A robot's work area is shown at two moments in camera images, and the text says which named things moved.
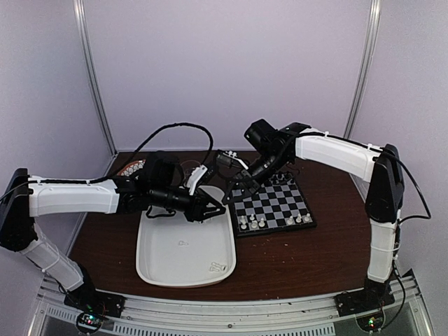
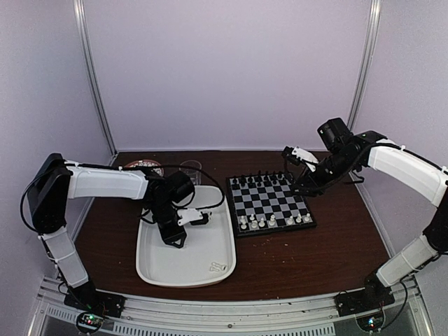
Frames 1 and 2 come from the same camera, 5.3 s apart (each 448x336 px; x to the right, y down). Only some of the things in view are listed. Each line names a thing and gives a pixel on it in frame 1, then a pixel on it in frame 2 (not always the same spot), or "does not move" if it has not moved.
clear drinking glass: [187, 167] does not move
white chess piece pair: [217, 267] does not move
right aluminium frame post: [367, 71] does not move
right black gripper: [244, 185] -> [309, 180]
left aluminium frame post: [79, 6] does not move
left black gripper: [195, 211] -> [169, 236]
